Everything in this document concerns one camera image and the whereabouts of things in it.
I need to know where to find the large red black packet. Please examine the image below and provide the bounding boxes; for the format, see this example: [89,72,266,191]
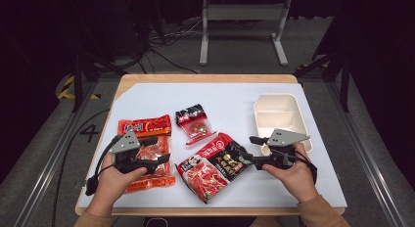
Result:
[175,132,254,204]

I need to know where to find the yellow black hazard tape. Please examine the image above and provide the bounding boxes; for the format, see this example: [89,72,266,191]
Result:
[57,74,101,101]

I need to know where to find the person's right hand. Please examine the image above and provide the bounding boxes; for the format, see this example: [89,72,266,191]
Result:
[261,143,319,204]

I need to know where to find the aluminium floor rail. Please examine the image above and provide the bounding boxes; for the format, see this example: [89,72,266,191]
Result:
[326,79,409,227]
[13,79,99,227]

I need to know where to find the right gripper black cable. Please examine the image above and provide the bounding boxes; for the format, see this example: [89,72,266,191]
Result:
[270,148,318,185]

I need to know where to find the small black red packet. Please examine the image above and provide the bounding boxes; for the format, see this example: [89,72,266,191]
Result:
[174,104,217,146]

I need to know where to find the person's left hand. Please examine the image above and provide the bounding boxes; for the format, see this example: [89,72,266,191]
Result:
[92,160,148,205]

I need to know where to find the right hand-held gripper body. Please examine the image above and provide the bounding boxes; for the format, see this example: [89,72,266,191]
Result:
[254,128,311,171]

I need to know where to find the white table mat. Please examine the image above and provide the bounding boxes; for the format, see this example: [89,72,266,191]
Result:
[77,82,347,209]

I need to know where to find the black metal stand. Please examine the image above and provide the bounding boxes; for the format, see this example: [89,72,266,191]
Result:
[69,50,128,114]
[293,50,354,113]

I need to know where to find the cream plastic lunch box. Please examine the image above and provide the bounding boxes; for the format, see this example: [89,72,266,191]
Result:
[253,93,313,157]

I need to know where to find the bundle of floor cables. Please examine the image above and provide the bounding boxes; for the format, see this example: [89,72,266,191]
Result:
[130,16,204,74]

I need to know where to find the orange soup base packet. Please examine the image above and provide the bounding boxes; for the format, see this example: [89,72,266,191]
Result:
[117,114,176,194]

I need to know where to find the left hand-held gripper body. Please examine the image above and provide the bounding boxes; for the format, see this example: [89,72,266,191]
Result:
[109,129,160,175]

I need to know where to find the grey metal stand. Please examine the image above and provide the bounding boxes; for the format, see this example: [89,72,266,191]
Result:
[199,0,293,67]

